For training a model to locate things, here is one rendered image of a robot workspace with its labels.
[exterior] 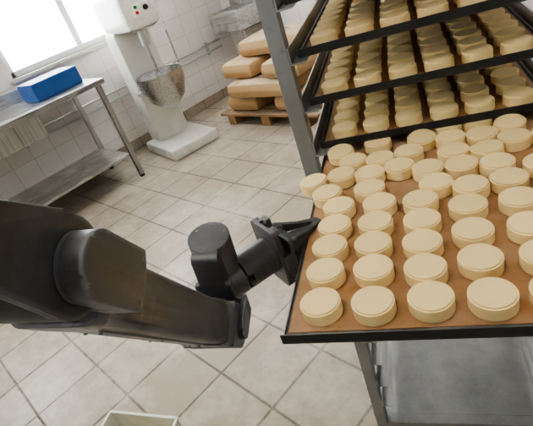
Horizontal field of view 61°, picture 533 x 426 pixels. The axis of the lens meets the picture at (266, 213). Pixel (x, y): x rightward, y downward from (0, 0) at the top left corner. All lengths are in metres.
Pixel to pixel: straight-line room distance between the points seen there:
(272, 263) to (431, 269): 0.23
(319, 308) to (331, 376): 1.27
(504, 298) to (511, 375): 1.06
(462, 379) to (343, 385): 0.44
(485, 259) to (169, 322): 0.36
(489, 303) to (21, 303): 0.43
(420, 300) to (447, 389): 1.03
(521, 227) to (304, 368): 1.35
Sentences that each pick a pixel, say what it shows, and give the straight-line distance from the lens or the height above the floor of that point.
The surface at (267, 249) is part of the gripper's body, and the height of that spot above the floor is 1.04.
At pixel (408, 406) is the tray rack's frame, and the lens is 1.52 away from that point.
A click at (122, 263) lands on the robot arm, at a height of 1.29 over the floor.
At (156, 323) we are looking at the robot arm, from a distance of 0.39.
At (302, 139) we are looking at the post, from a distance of 0.87.
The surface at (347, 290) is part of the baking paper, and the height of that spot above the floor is 1.02.
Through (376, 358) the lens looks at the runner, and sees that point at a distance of 1.29.
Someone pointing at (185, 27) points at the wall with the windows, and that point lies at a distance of 5.27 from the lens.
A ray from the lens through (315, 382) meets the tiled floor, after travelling 1.80.
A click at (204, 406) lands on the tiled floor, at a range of 1.91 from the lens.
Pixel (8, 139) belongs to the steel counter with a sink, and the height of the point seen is 0.76.
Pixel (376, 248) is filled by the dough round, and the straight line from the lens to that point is 0.60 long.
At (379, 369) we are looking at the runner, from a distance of 1.38.
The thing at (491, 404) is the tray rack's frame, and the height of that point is 0.15.
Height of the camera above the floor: 1.41
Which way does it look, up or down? 30 degrees down
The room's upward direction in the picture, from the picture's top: 20 degrees counter-clockwise
